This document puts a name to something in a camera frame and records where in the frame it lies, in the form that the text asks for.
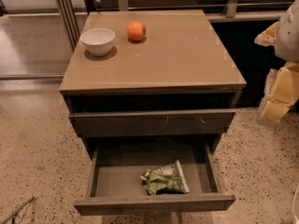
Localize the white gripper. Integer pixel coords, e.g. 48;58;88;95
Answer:
254;21;299;121

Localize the white ceramic bowl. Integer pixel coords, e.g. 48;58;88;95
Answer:
80;28;116;56

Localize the metal rod on floor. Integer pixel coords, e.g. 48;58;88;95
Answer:
0;197;35;224

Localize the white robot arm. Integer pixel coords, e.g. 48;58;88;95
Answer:
254;0;299;126

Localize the drawer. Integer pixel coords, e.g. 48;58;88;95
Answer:
74;140;235;216
69;109;235;137

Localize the green jalapeno chip bag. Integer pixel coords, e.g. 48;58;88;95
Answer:
140;160;190;195

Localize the orange fruit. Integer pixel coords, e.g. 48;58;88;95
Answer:
127;21;146;42

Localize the grey drawer cabinet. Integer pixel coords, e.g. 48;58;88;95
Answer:
58;9;248;224

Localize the white cable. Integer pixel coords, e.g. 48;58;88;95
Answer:
292;184;299;224

